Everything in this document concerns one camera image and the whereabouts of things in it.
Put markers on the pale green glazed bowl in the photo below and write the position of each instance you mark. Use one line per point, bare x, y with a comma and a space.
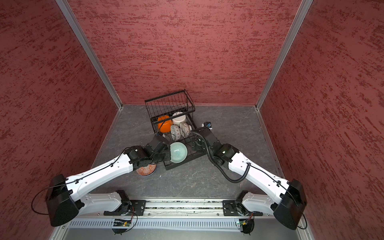
179, 152

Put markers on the left controller board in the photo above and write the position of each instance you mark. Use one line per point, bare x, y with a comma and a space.
121, 226

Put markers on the black wire dish rack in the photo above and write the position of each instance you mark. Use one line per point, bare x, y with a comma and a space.
179, 101

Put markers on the controller board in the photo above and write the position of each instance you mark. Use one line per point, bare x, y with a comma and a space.
121, 226
246, 226

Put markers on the red white patterned bowl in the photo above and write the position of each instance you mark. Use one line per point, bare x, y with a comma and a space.
185, 129

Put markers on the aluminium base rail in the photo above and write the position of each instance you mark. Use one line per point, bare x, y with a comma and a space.
170, 214

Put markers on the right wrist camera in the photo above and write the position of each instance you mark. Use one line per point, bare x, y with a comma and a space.
207, 125

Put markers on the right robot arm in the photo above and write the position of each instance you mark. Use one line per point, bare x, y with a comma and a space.
288, 197

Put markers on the right controller board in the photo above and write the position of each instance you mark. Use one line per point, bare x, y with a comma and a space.
246, 226

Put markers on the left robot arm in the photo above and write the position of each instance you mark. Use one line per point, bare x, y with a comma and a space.
69, 197

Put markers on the orange patterned bowl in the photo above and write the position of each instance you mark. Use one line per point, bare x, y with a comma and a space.
146, 171

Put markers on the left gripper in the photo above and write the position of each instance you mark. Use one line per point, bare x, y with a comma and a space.
165, 149

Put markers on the green white patterned bowl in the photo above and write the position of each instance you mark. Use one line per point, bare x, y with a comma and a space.
176, 133

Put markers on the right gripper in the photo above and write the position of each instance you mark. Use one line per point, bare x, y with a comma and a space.
197, 143

